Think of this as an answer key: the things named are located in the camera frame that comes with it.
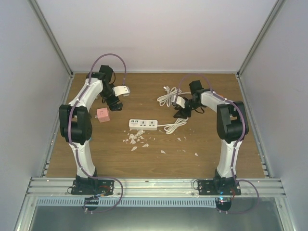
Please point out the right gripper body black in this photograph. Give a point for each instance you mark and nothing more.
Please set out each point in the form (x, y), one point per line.
(195, 105)

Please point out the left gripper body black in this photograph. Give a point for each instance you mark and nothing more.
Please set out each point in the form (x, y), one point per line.
(106, 93)

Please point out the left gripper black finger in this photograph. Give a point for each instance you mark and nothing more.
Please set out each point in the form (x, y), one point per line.
(118, 106)
(113, 107)

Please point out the pink cube socket adapter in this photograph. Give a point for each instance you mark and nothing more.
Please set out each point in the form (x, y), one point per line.
(102, 115)

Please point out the white pink power strip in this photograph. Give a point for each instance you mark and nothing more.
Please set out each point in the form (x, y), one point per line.
(143, 124)

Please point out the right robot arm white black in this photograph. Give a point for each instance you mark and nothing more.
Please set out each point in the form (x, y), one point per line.
(231, 124)

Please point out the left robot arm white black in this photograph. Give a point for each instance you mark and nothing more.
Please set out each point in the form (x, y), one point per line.
(75, 121)

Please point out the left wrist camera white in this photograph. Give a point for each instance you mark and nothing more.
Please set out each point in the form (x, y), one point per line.
(121, 91)

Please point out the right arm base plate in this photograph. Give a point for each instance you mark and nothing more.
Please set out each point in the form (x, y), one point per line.
(218, 187)

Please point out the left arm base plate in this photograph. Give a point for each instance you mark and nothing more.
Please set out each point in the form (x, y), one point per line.
(89, 186)

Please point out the grey slotted cable duct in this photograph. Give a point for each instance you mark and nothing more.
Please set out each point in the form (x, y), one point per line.
(133, 202)

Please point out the aluminium front rail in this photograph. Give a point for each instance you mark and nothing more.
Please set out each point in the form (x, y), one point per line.
(146, 188)

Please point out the left aluminium frame post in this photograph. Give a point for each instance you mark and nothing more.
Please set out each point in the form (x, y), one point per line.
(46, 27)

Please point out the aluminium frame post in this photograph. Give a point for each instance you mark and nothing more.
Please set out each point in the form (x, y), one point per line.
(264, 29)
(46, 27)

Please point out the right aluminium frame post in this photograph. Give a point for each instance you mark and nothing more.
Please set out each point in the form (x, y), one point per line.
(264, 29)

